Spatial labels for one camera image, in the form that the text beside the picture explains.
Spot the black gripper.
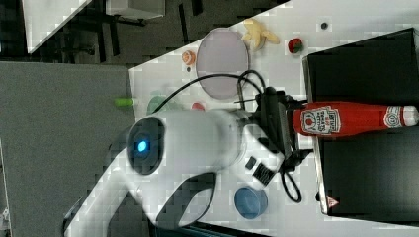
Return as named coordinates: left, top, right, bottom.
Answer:
left=253, top=87, right=305, bottom=173

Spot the red plush ketchup bottle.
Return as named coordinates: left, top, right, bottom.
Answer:
left=293, top=102, right=418, bottom=137

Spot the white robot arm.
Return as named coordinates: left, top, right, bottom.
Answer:
left=62, top=87, right=304, bottom=237

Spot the strawberry toy near oven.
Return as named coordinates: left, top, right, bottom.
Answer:
left=288, top=38, right=303, bottom=53

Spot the black toaster oven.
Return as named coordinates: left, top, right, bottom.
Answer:
left=302, top=29, right=419, bottom=226

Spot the blue cup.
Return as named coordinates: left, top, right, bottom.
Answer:
left=234, top=187, right=268, bottom=219

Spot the strawberry toy near bowl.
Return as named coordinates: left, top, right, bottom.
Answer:
left=192, top=102, right=205, bottom=111

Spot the peeled banana toy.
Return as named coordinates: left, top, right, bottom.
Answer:
left=241, top=18, right=280, bottom=51

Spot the lilac oval plate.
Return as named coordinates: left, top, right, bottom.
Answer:
left=196, top=28, right=249, bottom=100

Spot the orange slice toy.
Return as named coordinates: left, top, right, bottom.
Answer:
left=182, top=50, right=196, bottom=65

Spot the green ribbed bowl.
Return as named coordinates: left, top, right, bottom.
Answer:
left=146, top=96, right=177, bottom=115

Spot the grey foam mat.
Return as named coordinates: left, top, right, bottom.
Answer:
left=1, top=62, right=134, bottom=237

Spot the white side table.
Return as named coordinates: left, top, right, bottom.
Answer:
left=22, top=0, right=93, bottom=54

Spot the black oven door handle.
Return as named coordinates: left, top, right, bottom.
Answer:
left=288, top=99, right=312, bottom=159

